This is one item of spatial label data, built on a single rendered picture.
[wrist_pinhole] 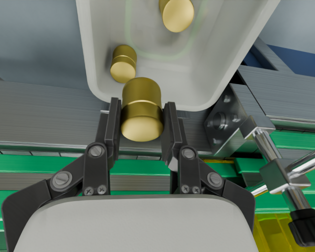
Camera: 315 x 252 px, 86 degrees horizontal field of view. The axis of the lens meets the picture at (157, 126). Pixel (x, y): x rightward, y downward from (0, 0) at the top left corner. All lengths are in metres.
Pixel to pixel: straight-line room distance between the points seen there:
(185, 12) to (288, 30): 0.41
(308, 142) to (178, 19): 0.23
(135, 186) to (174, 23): 0.21
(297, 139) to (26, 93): 0.41
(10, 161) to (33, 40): 0.33
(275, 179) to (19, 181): 0.29
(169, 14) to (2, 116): 0.27
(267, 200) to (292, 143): 0.09
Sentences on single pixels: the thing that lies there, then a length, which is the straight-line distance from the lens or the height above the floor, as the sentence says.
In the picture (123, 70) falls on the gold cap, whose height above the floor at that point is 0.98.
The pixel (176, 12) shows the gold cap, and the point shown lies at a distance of 0.21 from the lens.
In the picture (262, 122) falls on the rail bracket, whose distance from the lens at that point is 0.22.
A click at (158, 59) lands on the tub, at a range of 0.28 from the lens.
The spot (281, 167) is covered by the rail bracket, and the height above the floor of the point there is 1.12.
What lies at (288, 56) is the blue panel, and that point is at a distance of 0.56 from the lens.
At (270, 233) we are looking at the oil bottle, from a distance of 0.33.
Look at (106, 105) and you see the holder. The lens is 0.31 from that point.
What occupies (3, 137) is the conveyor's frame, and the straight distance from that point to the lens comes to 0.31.
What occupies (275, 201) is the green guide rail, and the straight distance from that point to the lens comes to 0.31.
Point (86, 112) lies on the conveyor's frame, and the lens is 0.30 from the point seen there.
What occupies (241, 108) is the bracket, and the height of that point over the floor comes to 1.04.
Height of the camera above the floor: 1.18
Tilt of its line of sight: 39 degrees down
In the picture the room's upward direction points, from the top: 176 degrees clockwise
